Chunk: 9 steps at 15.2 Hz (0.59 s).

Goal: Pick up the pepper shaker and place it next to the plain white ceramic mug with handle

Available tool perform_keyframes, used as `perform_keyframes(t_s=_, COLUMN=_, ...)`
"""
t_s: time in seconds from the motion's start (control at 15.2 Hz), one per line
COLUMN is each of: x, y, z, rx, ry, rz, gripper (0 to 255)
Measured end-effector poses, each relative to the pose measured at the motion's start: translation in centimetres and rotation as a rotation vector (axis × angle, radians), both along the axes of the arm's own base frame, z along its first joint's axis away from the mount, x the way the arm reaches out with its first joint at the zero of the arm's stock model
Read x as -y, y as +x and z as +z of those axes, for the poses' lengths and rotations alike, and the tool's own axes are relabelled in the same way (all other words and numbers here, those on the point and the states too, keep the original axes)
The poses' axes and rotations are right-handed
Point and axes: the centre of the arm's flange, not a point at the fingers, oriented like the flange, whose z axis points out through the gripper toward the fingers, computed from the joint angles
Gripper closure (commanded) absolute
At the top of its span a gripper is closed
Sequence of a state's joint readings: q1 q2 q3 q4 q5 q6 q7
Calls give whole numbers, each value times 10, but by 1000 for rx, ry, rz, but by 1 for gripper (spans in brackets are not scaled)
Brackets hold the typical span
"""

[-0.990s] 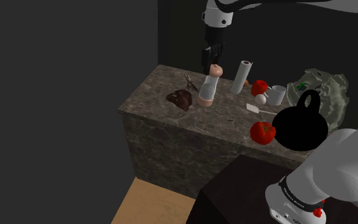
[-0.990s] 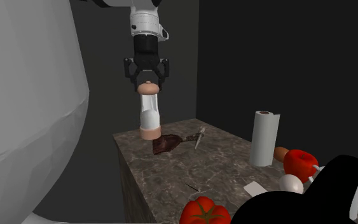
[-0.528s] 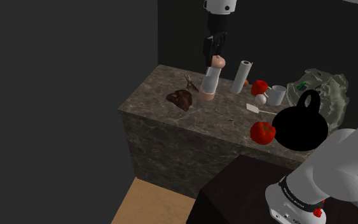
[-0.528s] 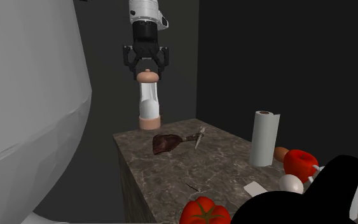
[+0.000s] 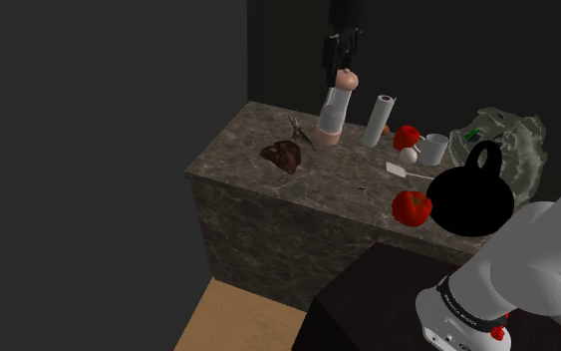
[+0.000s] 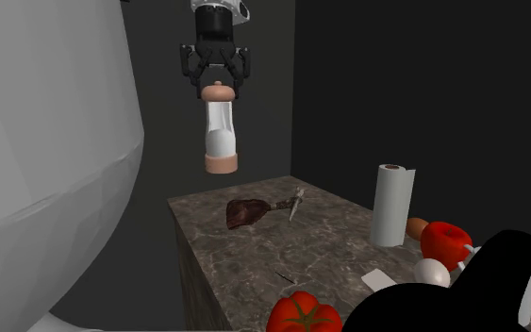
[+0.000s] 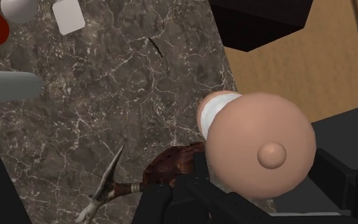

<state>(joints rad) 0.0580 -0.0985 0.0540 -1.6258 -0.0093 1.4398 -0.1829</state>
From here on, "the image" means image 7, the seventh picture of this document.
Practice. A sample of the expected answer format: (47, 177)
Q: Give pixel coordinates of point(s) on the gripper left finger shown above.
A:
(191, 201)

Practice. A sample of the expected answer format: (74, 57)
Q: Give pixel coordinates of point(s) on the beige round bottle white band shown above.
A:
(253, 130)

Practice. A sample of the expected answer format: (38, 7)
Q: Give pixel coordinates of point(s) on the thin black stick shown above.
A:
(155, 47)

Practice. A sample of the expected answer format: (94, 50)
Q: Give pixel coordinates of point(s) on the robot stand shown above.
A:
(259, 21)

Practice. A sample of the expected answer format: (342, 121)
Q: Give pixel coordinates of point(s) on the grey cylinder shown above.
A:
(8, 87)

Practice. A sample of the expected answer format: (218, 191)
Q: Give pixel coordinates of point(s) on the white square block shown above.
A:
(68, 17)

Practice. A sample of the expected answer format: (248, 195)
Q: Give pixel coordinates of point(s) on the white rounded object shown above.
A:
(19, 10)

